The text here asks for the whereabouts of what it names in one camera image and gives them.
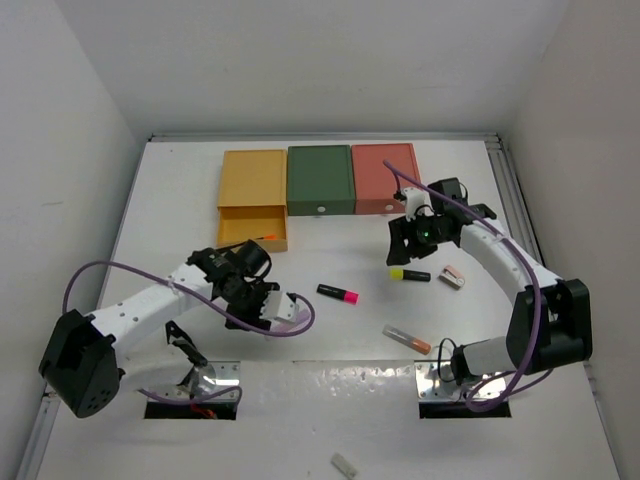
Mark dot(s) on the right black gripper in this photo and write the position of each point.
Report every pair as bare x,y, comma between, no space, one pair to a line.
400,230

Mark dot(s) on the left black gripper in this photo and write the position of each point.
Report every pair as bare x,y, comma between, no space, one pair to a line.
252,316

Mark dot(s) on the yellow highlighter marker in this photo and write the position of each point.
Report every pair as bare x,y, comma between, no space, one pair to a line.
400,274

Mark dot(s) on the pink highlighter marker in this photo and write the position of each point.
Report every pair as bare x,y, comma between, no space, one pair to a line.
338,293

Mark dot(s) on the yellow drawer box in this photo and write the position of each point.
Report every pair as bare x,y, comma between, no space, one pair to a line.
252,198

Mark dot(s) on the green drawer box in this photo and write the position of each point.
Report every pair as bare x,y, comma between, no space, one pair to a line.
320,180

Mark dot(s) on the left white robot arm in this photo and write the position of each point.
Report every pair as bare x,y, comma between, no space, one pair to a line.
84,358

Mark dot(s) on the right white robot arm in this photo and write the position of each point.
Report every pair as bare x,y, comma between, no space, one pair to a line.
550,325

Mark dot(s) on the lilac glue stick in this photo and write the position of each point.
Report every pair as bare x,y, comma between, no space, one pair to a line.
277,329

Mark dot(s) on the red drawer box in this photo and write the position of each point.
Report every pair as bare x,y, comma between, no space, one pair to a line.
375,184

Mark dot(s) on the orange capped glue stick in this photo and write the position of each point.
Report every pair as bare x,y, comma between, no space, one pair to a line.
407,340

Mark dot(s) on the small white eraser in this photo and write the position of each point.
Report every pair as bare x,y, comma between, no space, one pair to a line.
343,466

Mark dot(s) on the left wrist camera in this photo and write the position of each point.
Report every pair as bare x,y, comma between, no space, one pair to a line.
279,306

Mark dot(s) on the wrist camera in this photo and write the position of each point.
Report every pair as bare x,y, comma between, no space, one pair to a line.
279,306
414,201

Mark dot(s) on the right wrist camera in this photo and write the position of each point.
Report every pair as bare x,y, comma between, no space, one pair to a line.
414,201

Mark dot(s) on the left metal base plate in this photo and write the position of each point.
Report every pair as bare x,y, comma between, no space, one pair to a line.
217,382

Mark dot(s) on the metal base plate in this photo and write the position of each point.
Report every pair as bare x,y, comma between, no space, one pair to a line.
432,389
217,382

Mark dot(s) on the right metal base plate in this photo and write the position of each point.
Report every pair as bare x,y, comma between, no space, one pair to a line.
432,389

